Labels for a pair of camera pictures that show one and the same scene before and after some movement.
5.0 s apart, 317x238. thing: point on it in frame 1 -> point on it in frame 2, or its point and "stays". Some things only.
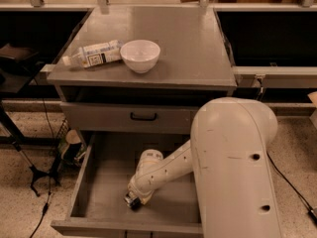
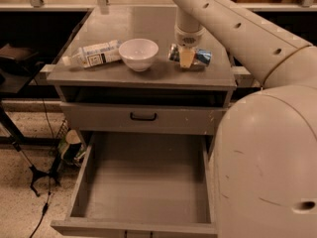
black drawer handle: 143,119 stays
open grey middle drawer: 108,165 stays
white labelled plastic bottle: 96,54 stays
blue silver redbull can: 134,203 -> 201,57
